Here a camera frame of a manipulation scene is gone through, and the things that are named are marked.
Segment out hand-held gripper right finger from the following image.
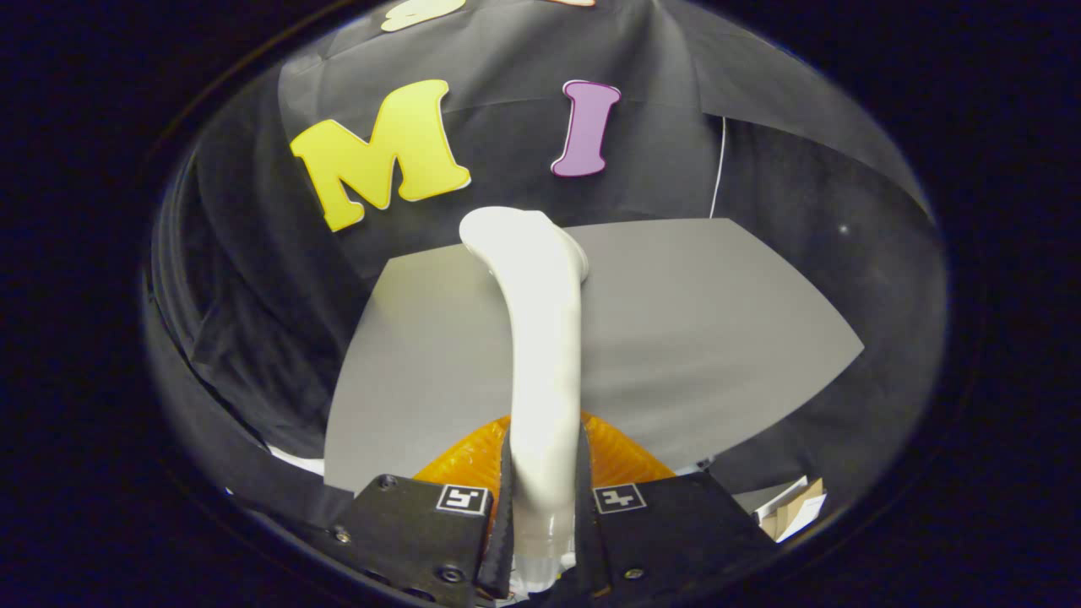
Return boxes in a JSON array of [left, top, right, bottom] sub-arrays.
[[577, 411, 778, 608]]

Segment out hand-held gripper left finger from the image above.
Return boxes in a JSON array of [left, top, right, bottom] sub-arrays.
[[325, 414, 516, 608]]

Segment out white garment steamer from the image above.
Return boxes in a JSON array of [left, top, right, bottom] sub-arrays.
[[459, 207, 589, 592]]

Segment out white shirt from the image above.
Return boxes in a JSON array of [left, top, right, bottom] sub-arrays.
[[266, 443, 326, 476]]

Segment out cardboard and paper scraps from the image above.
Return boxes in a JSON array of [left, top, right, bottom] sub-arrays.
[[754, 475, 828, 543]]

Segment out grey cabinet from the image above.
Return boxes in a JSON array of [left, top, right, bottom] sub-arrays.
[[323, 218, 865, 495]]

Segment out black backdrop cloth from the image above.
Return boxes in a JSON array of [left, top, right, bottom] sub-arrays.
[[152, 0, 938, 524]]

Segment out thin white cord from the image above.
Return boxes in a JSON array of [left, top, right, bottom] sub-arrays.
[[709, 117, 727, 219]]

